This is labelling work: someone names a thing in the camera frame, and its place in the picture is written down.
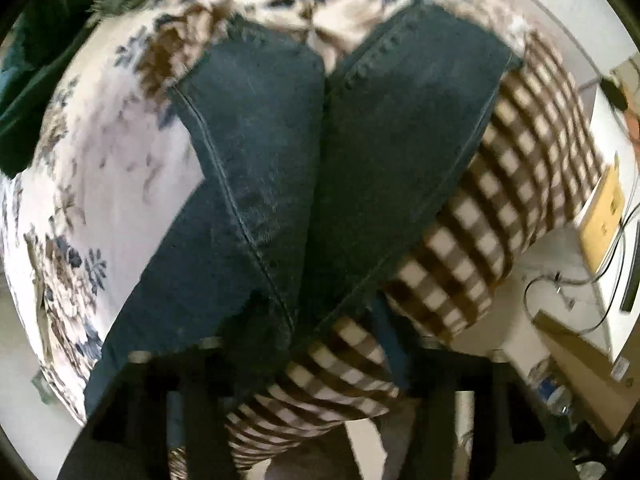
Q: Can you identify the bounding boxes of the dark blue denim jeans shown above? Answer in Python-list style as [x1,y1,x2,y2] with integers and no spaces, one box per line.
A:
[85,3,521,411]

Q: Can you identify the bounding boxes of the white bedside cabinet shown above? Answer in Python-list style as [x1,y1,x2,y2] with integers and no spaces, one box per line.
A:
[451,81,640,441]

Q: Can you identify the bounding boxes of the floral bed with checked border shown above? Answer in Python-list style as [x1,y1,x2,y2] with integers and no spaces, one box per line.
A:
[0,0,606,470]

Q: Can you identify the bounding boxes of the black cable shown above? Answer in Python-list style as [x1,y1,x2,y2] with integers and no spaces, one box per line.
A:
[522,209,637,336]

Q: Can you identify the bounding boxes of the dark teal plush blanket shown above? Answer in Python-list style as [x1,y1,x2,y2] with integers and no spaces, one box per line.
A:
[1,0,98,177]

